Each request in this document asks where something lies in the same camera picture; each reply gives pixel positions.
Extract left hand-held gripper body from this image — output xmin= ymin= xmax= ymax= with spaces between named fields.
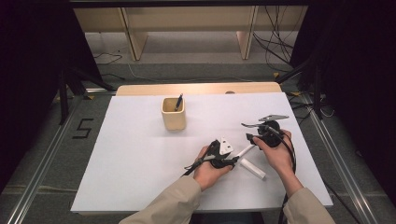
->
xmin=205 ymin=136 xmax=234 ymax=171

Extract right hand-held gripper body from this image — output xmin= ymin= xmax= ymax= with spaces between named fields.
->
xmin=256 ymin=115 xmax=290 ymax=149

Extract long thin white pen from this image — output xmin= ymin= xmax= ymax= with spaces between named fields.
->
xmin=233 ymin=144 xmax=257 ymax=161

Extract short thick white tube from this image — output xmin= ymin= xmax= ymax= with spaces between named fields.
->
xmin=239 ymin=158 xmax=267 ymax=181

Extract cream square pen holder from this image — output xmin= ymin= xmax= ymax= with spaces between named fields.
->
xmin=161 ymin=96 xmax=188 ymax=132

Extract blue pen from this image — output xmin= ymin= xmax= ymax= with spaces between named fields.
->
xmin=174 ymin=92 xmax=184 ymax=113

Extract person's right hand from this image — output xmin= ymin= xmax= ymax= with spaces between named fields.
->
xmin=252 ymin=129 xmax=297 ymax=180

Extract person's left hand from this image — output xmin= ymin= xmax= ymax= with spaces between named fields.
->
xmin=192 ymin=145 xmax=234 ymax=192

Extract black metal stand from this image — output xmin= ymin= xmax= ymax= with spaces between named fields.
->
xmin=57 ymin=66 xmax=117 ymax=126
xmin=275 ymin=55 xmax=325 ymax=121

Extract white table cover sheet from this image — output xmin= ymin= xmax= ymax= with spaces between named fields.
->
xmin=70 ymin=91 xmax=334 ymax=214

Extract black curtain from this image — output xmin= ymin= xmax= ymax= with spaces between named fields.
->
xmin=0 ymin=0 xmax=105 ymax=194
xmin=290 ymin=0 xmax=396 ymax=204

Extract light wooden shelf unit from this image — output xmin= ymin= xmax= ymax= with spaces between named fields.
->
xmin=73 ymin=5 xmax=309 ymax=62

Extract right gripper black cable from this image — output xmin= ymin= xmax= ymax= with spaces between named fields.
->
xmin=265 ymin=124 xmax=298 ymax=224

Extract aluminium floor rail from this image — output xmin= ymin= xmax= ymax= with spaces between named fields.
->
xmin=6 ymin=102 xmax=79 ymax=224
xmin=300 ymin=92 xmax=380 ymax=224

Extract black cable bundle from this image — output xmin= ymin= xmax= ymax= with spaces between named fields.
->
xmin=251 ymin=5 xmax=301 ymax=73

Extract thin black floor cable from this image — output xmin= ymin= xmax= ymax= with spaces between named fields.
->
xmin=92 ymin=51 xmax=124 ymax=66

